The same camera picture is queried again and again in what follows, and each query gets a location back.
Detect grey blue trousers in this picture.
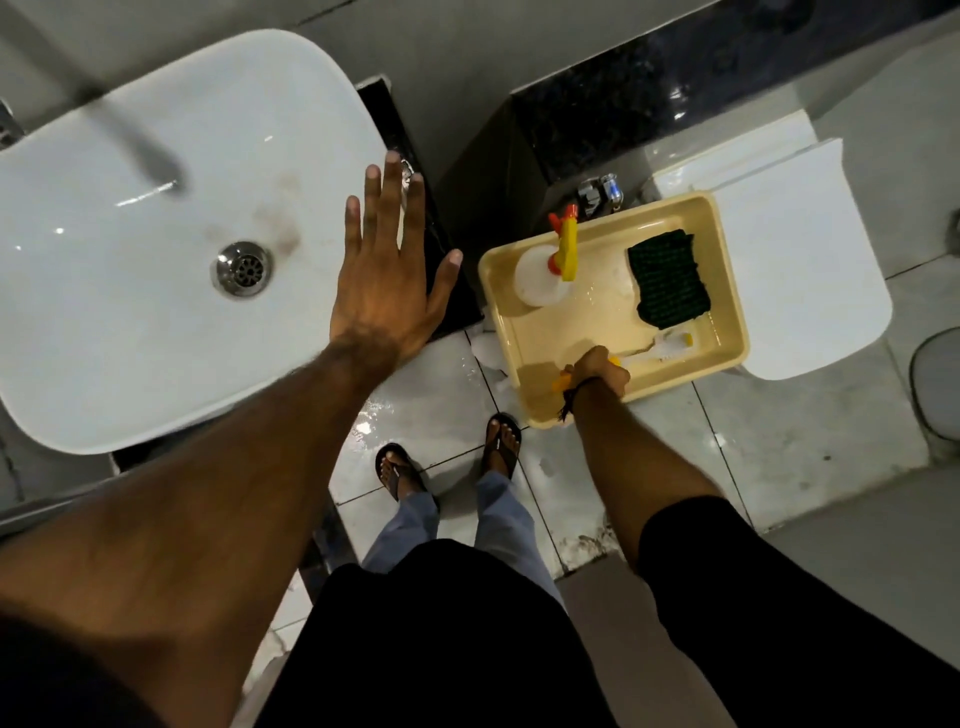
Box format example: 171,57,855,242
361,470,565,606

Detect white spray bottle yellow trigger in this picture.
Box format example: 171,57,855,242
513,204,582,309

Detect dark green scrub cloth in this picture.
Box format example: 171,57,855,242
627,228,712,331

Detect grey round bin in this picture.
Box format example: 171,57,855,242
909,327,960,453

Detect person's left forearm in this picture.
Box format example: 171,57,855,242
0,337,400,728

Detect chrome sink drain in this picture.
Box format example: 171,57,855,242
210,240,275,300

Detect person's left hand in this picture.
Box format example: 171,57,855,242
328,150,465,370

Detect beige plastic tray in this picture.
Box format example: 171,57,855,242
477,191,751,430

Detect black granite ledge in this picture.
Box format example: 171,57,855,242
437,0,960,252

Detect chrome water valve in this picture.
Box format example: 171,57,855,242
576,172,626,217

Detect white ceramic sink basin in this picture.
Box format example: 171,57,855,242
0,28,399,456

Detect black wrist thread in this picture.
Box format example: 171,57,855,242
558,376,601,423

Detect black right sandal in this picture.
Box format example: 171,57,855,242
480,411,524,481

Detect black left sandal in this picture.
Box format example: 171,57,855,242
374,442,441,514

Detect person's right hand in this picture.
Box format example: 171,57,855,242
562,345,633,400

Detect white toilet lid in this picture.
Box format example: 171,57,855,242
708,138,894,382

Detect person's right forearm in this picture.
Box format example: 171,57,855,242
573,378,726,571

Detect black stone sink counter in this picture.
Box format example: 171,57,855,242
355,75,483,340

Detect black shirt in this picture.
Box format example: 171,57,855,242
0,495,960,728

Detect black sandal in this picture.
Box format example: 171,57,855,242
374,442,441,514
480,411,524,481

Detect white yellow handled brush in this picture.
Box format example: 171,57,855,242
552,330,696,394

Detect white toilet cistern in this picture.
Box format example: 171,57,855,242
645,108,820,201

